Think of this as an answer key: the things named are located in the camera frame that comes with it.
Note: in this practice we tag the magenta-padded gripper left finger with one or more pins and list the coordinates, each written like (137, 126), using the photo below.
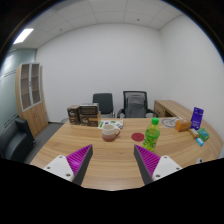
(78, 158)

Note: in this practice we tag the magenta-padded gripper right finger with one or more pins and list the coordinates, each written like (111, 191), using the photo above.
(148, 159)

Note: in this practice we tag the green drink bottle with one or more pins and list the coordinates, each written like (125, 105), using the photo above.
(151, 137)

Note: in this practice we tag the dark box with tan side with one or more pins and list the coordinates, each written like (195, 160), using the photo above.
(89, 120)

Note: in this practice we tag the small dark brown box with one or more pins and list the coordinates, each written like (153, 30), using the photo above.
(73, 115)

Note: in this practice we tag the printed sticker sheet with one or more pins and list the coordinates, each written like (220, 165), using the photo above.
(115, 124)

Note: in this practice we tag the black printed box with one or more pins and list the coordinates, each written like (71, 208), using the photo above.
(89, 108)

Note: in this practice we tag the small beige box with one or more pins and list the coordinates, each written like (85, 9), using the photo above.
(193, 133)

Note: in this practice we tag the small blue box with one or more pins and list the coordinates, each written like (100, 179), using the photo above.
(199, 141)

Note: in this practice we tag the wooden side cabinet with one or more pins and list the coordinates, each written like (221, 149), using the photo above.
(168, 107)

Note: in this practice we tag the grey mesh office chair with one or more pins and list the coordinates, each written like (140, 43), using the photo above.
(135, 105)

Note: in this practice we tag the small green box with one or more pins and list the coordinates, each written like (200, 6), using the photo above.
(203, 134)

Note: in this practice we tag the black office chair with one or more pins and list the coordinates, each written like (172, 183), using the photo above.
(103, 102)

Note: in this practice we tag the wooden shelf cabinet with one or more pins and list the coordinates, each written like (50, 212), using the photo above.
(35, 113)

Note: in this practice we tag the purple standing box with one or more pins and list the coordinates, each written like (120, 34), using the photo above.
(197, 118)

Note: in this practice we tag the black leather sofa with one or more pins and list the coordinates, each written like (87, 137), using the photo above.
(15, 141)

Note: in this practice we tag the rectangular ceiling light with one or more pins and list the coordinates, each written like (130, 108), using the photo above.
(23, 36)

